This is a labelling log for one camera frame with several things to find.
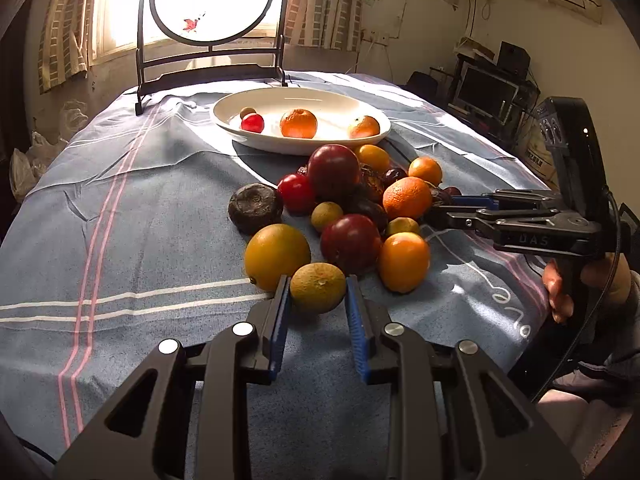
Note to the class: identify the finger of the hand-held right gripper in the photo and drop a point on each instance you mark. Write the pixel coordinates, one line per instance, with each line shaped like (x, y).
(460, 220)
(477, 201)

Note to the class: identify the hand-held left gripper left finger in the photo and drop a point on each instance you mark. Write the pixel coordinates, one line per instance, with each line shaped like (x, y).
(279, 330)

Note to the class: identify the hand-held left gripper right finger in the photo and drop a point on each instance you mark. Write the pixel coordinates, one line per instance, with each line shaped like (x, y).
(356, 330)

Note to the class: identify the greenish brown round fruit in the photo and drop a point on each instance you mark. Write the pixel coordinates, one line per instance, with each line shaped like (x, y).
(318, 287)

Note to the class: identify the white oval plate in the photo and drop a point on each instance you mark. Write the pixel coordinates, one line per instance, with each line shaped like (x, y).
(325, 105)

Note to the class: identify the person's right forearm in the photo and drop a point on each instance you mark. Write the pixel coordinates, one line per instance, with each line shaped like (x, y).
(622, 340)

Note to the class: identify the person's right hand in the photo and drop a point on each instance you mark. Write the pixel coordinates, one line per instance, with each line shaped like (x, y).
(557, 290)

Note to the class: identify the large rough orange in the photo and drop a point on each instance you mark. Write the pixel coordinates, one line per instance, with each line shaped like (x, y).
(407, 198)

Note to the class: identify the small orange tangerine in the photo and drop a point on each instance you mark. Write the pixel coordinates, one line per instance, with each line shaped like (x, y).
(425, 170)

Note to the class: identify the glossy orange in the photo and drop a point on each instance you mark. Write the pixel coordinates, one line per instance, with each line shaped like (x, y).
(403, 261)

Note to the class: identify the large yellow orange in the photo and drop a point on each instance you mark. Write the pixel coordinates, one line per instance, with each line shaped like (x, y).
(277, 256)

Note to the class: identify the wrinkled dark red date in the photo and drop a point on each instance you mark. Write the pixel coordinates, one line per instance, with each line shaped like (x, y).
(372, 184)
(395, 175)

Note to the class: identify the dark purple fruit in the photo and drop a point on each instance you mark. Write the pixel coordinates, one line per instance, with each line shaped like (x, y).
(369, 210)

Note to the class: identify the small yellow orange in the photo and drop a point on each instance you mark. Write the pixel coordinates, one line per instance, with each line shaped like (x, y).
(375, 157)

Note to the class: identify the computer monitor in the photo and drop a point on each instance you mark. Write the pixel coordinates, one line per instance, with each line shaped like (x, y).
(487, 91)

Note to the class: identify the small green yellow fruit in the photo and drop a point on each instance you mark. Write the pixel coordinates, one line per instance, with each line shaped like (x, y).
(326, 216)

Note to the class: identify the black speaker box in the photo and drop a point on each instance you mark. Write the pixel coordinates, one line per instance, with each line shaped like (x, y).
(514, 59)

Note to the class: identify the dark brown wrinkled fruit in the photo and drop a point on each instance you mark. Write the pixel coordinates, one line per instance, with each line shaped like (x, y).
(255, 208)

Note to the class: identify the large dark red plum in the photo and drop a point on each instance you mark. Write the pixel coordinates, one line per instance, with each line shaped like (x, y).
(333, 171)

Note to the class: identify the small dark date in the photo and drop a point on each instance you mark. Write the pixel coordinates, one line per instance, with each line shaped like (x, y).
(302, 170)

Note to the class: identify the blue striped tablecloth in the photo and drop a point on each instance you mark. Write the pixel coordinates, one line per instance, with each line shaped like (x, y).
(150, 220)

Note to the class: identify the red cherry tomato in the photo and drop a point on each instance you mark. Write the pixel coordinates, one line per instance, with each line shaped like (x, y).
(252, 122)

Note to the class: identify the small brown longan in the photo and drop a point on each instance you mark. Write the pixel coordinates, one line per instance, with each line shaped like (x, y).
(247, 112)

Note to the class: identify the person's leg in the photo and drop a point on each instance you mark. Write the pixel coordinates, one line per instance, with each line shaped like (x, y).
(585, 425)

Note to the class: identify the brick pattern curtain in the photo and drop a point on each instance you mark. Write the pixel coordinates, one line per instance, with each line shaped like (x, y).
(62, 25)
(325, 5)

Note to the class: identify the clear plastic bag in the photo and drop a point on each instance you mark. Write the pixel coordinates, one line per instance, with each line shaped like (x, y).
(30, 162)
(74, 117)

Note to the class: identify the round decorative screen stand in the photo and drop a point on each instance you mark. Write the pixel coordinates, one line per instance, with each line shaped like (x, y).
(212, 5)

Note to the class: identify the bright window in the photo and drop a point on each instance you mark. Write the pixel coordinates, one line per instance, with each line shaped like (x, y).
(117, 5)

